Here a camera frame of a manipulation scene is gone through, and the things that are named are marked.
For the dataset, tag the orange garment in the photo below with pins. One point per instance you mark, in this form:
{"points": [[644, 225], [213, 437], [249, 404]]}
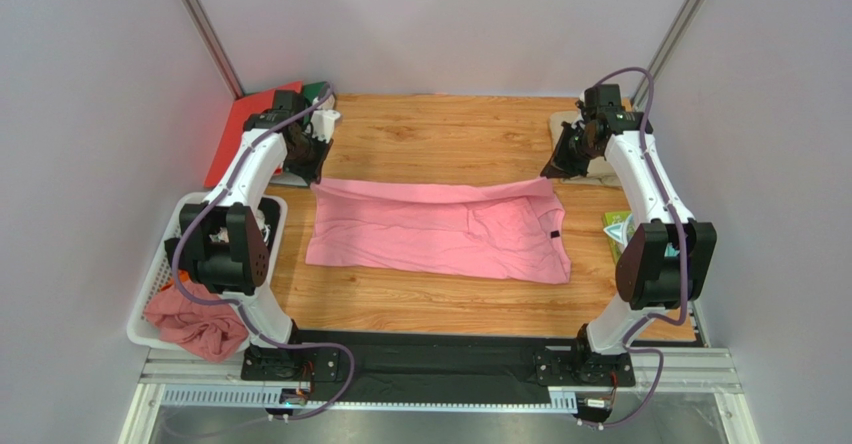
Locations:
{"points": [[167, 286]]}

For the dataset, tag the white laundry basket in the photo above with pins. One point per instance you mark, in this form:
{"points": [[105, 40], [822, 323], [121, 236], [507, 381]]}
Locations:
{"points": [[139, 330]]}

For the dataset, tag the green binder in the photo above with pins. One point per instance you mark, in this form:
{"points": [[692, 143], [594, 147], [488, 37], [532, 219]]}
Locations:
{"points": [[292, 109]]}

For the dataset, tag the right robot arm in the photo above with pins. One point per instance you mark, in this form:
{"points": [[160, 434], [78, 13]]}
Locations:
{"points": [[664, 264]]}

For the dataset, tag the floral garment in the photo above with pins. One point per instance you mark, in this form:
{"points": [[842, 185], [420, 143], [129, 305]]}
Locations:
{"points": [[221, 236]]}

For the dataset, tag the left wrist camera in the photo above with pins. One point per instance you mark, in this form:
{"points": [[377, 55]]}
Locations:
{"points": [[324, 124]]}

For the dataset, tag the aluminium mounting rail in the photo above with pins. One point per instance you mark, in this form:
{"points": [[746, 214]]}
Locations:
{"points": [[690, 395]]}

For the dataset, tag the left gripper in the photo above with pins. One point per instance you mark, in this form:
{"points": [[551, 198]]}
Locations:
{"points": [[313, 171]]}

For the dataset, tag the pink t-shirt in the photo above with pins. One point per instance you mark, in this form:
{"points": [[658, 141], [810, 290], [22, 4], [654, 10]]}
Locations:
{"points": [[506, 231]]}

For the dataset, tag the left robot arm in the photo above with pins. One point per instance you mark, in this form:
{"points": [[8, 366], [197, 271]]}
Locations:
{"points": [[221, 255]]}

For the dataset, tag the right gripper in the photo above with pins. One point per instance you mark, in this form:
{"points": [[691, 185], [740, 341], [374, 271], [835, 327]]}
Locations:
{"points": [[566, 147]]}

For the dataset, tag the teal headphones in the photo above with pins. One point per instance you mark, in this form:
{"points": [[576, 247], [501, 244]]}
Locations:
{"points": [[671, 251]]}

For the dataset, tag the black base mat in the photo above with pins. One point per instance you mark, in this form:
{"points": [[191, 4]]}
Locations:
{"points": [[375, 367]]}

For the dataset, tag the green book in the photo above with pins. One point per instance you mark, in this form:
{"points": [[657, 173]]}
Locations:
{"points": [[619, 228]]}

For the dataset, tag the dusty pink garment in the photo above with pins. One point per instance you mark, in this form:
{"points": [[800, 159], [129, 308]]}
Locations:
{"points": [[213, 333]]}

